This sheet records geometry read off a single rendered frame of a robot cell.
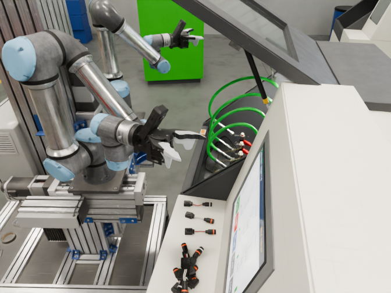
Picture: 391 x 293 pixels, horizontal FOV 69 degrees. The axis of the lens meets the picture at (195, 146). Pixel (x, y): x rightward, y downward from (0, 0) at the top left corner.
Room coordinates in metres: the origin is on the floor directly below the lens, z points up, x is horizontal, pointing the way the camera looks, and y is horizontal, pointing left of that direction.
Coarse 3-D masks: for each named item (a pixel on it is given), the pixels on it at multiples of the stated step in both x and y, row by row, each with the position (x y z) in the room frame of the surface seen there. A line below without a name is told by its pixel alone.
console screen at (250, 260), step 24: (264, 144) 0.70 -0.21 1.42; (264, 168) 0.59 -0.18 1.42; (240, 192) 0.71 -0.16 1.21; (264, 192) 0.50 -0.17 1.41; (240, 216) 0.59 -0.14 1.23; (264, 216) 0.43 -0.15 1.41; (240, 240) 0.49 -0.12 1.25; (264, 240) 0.37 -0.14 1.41; (240, 264) 0.41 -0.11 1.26; (264, 264) 0.31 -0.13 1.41; (240, 288) 0.34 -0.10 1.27
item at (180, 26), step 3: (180, 21) 1.80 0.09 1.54; (183, 21) 1.78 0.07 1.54; (177, 24) 1.81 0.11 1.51; (180, 24) 1.78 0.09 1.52; (183, 24) 1.78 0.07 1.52; (177, 27) 1.79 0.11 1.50; (180, 27) 1.77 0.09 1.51; (183, 27) 1.78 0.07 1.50; (174, 30) 1.81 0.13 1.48; (177, 30) 1.78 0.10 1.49; (180, 30) 1.78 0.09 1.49; (174, 33) 1.79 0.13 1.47; (177, 33) 1.77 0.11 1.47; (180, 33) 1.78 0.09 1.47; (174, 36) 1.77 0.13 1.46; (177, 36) 1.77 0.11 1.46
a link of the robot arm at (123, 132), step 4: (124, 120) 0.75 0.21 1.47; (128, 120) 0.75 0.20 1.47; (120, 124) 0.73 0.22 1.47; (124, 124) 0.73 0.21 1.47; (128, 124) 0.73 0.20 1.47; (132, 124) 0.73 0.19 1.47; (120, 128) 0.72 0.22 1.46; (124, 128) 0.71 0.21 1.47; (128, 128) 0.71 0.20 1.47; (120, 132) 0.71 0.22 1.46; (124, 132) 0.71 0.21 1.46; (128, 132) 0.70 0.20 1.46; (116, 136) 0.71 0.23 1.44; (120, 136) 0.70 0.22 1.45; (124, 136) 0.70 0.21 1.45; (128, 136) 0.70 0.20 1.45; (120, 140) 0.71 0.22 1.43; (124, 140) 0.70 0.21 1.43; (128, 140) 0.70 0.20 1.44; (128, 144) 0.70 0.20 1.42
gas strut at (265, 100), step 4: (248, 52) 0.91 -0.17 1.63; (248, 56) 0.91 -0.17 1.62; (252, 56) 0.91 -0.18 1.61; (248, 60) 0.91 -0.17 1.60; (252, 60) 0.91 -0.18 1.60; (252, 64) 0.91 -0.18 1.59; (252, 68) 0.91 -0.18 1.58; (256, 68) 0.91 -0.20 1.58; (256, 72) 0.90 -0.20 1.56; (256, 76) 0.90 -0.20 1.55; (256, 80) 0.91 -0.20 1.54; (260, 80) 0.91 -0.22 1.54; (260, 84) 0.90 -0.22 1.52; (260, 88) 0.90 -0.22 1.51; (260, 92) 0.91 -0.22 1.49; (264, 92) 0.90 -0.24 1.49; (264, 96) 0.90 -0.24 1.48; (264, 100) 0.90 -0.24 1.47; (268, 100) 0.91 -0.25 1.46; (268, 108) 0.90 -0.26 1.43
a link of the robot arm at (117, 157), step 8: (120, 144) 0.75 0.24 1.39; (104, 152) 0.75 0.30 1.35; (112, 152) 0.73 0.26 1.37; (120, 152) 0.74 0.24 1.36; (128, 152) 0.77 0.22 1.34; (112, 160) 0.73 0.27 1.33; (120, 160) 0.74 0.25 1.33; (128, 160) 0.76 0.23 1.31; (112, 168) 0.74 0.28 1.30; (120, 168) 0.74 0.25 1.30
